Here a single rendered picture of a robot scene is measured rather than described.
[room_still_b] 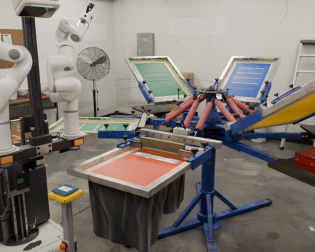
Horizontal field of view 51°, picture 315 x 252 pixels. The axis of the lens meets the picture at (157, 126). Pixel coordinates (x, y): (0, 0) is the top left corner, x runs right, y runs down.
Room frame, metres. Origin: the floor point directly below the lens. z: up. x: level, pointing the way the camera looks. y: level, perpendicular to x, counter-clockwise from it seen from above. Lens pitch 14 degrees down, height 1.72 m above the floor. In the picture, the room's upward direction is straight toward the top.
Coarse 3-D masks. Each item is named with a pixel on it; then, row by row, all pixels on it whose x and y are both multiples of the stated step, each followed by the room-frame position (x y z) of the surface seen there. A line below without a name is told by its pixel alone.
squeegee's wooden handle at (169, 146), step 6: (144, 138) 2.25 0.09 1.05; (150, 138) 2.23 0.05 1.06; (144, 144) 2.25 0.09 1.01; (150, 144) 2.22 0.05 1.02; (156, 144) 2.20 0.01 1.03; (162, 144) 2.17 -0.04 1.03; (168, 144) 2.15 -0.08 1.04; (174, 144) 2.12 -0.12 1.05; (180, 144) 2.10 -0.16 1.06; (168, 150) 2.14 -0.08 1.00; (174, 150) 2.12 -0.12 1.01
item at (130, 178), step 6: (162, 156) 2.15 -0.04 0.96; (168, 156) 2.15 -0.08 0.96; (174, 156) 2.15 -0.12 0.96; (150, 162) 2.03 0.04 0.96; (156, 162) 2.03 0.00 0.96; (162, 162) 2.03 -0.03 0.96; (168, 162) 2.03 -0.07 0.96; (180, 162) 2.03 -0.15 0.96; (168, 168) 1.92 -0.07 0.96; (126, 174) 1.83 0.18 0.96; (132, 174) 1.83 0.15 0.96; (156, 174) 1.83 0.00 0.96; (162, 174) 1.83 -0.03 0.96; (126, 180) 1.74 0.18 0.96; (132, 180) 1.74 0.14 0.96; (138, 180) 1.74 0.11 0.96; (144, 180) 1.74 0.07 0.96; (150, 180) 1.74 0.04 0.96; (144, 186) 1.66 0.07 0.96
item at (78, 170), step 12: (96, 156) 2.05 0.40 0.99; (108, 156) 2.10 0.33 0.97; (72, 168) 1.83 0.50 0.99; (84, 168) 1.91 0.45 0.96; (180, 168) 1.83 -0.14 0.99; (96, 180) 1.71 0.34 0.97; (108, 180) 1.66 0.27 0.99; (120, 180) 1.66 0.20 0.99; (156, 180) 1.66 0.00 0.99; (168, 180) 1.70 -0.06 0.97; (132, 192) 1.58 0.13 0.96; (144, 192) 1.54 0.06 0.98
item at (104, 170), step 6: (138, 150) 2.27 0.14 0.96; (144, 150) 2.27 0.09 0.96; (126, 156) 2.15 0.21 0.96; (132, 156) 2.15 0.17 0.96; (138, 156) 2.15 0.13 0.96; (114, 162) 2.03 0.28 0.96; (96, 168) 1.92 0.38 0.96; (102, 168) 1.92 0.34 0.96; (108, 168) 1.92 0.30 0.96; (102, 174) 1.83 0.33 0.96; (108, 174) 1.83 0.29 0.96; (114, 174) 1.83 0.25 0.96; (120, 174) 1.83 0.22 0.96
